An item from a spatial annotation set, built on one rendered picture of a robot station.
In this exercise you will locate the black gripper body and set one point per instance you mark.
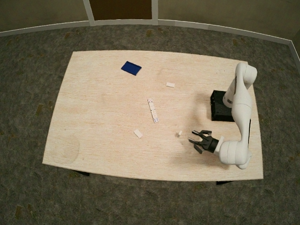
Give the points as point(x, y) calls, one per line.
point(211, 144)

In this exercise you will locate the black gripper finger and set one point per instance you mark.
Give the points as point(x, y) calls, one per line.
point(203, 132)
point(197, 143)

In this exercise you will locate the dark blue flat rectangle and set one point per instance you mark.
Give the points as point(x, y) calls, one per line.
point(131, 68)

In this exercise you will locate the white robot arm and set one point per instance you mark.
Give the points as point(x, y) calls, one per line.
point(238, 98)

